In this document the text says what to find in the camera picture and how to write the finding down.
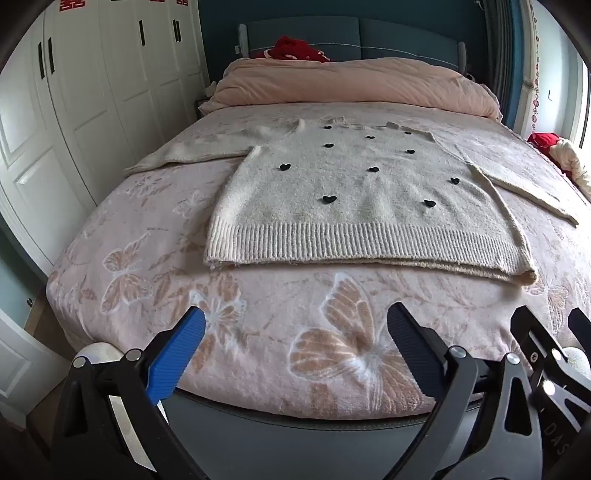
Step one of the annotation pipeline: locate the teal bed headboard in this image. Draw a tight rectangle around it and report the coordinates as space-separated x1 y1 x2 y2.
238 16 467 77

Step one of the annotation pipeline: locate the red pillow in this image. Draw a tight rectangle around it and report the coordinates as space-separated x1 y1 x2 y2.
252 34 331 63

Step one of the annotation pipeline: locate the red plush toy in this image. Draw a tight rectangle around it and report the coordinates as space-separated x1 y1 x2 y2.
526 131 561 160

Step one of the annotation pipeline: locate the pink butterfly blanket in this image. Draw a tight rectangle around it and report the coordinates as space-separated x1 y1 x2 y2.
46 102 591 418

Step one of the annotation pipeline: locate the dark curtain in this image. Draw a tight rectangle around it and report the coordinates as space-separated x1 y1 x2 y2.
480 0 527 125

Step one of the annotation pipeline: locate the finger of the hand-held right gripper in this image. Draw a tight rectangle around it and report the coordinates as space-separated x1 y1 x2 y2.
568 308 591 346
510 305 591 480

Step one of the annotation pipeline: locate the white cabinet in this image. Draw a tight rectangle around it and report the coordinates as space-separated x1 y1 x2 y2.
0 307 70 416

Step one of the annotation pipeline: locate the hanging bead string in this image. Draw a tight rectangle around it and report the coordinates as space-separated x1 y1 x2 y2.
531 34 542 136

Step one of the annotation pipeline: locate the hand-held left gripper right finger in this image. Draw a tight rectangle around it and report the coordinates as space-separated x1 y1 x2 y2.
383 301 542 480

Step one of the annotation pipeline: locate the cream sweater with black hearts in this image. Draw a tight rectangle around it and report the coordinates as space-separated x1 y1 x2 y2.
124 117 580 287

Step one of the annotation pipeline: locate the white wardrobe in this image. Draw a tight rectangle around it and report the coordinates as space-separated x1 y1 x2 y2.
0 0 208 278

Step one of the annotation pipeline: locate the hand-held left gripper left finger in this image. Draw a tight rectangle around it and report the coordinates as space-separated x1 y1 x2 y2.
51 305 218 480

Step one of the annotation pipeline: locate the pink duvet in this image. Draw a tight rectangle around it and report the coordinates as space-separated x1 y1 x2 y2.
198 56 504 123

